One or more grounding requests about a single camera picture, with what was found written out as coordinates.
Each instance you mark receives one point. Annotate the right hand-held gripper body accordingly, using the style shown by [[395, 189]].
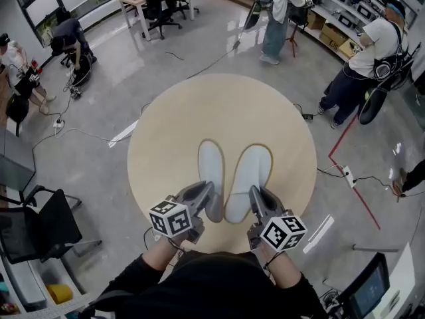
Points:
[[284, 233]]

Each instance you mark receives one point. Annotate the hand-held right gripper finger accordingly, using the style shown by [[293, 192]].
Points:
[[257, 203], [270, 202]]

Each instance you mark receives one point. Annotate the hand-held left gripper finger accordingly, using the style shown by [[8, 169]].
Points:
[[213, 208], [199, 194]]

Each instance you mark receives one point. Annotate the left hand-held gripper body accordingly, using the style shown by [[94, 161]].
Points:
[[172, 219]]

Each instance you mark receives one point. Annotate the white slipper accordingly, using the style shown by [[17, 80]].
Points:
[[249, 168], [210, 165]]

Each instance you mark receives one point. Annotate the person's right forearm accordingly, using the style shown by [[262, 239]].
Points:
[[282, 271]]

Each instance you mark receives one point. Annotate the person's left forearm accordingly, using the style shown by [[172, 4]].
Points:
[[162, 261]]

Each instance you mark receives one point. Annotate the person's black top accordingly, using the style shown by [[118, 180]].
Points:
[[212, 287]]

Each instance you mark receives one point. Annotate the black power adapter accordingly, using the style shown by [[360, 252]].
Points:
[[308, 116]]

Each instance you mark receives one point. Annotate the black monitor screen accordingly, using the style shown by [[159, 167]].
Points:
[[368, 294]]

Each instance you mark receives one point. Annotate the black mesh visitor chair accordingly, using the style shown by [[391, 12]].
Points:
[[50, 224]]

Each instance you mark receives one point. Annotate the yellow container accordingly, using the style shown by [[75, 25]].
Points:
[[59, 293]]

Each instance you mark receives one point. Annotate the black oval backpack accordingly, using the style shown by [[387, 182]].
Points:
[[372, 108], [252, 18]]

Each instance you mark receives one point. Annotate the white perforated shelf unit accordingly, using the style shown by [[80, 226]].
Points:
[[59, 306]]

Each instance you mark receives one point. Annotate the pale grey flat box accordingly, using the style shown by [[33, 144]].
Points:
[[26, 284]]

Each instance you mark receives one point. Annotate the tripod stand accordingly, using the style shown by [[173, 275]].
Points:
[[293, 42]]

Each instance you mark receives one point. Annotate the grey low cabinet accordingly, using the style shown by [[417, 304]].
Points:
[[13, 168]]

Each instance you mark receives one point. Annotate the black equipment backpack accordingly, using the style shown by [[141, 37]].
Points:
[[81, 71]]

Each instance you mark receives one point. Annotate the cardboard box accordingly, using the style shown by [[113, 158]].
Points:
[[315, 20], [350, 48], [332, 35]]

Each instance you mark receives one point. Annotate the dark bag on tripod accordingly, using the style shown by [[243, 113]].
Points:
[[299, 15]]

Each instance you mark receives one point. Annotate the black stool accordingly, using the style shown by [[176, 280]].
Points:
[[16, 111]]

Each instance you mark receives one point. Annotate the white storage shelf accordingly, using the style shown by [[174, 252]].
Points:
[[327, 12]]

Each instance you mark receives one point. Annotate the group of grey shelf machines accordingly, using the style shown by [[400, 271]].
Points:
[[366, 11]]

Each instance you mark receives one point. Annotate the large window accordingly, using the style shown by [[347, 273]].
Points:
[[43, 5]]

